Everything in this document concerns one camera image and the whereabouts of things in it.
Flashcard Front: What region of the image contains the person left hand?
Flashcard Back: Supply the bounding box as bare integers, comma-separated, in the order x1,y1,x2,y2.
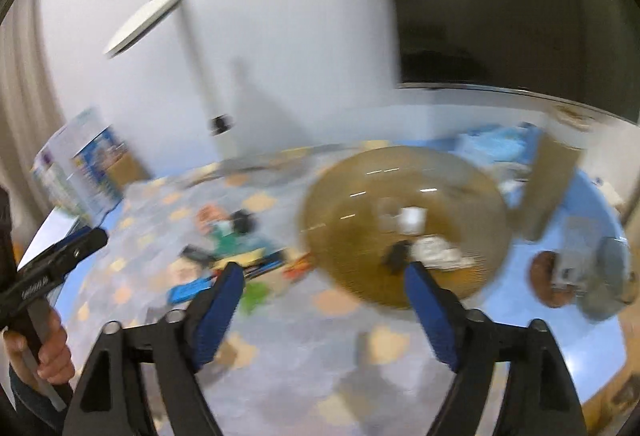
3,308,76,394

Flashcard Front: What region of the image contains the pink card box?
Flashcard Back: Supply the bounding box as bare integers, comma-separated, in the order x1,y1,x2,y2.
195,203,229,234

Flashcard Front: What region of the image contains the brown round object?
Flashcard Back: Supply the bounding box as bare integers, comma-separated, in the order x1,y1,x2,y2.
528,251,575,308

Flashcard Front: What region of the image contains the upright books row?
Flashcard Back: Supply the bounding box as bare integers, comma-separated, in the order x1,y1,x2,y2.
32,108,128,227

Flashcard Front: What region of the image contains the yellow rectangular lighter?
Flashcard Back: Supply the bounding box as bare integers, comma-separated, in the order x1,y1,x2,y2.
212,248,265,270

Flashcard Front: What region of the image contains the wooden pen holder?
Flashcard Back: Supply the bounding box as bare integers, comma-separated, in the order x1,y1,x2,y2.
106,152,150,192

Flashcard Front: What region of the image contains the black ball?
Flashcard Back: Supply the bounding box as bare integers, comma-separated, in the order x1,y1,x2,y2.
230,210,256,236

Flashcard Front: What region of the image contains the light green plastic leaf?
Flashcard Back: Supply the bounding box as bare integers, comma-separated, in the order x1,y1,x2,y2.
240,281,271,316

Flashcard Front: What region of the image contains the wooden monitor stand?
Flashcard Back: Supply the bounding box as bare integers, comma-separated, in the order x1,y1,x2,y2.
515,132,582,241

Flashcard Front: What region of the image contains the blue rectangular lighter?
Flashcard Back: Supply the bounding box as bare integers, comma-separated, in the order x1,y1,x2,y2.
167,277,215,305

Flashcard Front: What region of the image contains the white usb charger cube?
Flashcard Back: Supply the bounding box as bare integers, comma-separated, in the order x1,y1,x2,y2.
397,206,427,236

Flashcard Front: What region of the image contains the black rectangular lighter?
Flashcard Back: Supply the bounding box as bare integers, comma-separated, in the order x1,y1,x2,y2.
180,245,218,268

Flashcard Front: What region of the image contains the clear glass carriage ornament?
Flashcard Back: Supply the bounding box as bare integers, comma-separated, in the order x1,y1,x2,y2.
410,236,476,271

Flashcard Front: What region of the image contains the black monitor screen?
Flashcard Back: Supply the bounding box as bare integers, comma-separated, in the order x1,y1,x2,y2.
393,0,639,122

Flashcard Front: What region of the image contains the dark green sleeve forearm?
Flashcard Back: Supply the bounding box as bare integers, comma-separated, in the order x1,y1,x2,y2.
9,367,67,436

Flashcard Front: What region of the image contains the black animal figurine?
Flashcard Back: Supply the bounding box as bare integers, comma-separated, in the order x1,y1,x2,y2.
382,240,412,276

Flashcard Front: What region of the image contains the patterned fan-motif table mat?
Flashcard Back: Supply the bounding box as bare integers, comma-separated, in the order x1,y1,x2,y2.
66,144,454,435

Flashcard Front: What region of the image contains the amber ribbed glass bowl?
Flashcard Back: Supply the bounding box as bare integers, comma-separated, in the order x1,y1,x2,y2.
299,146,512,309

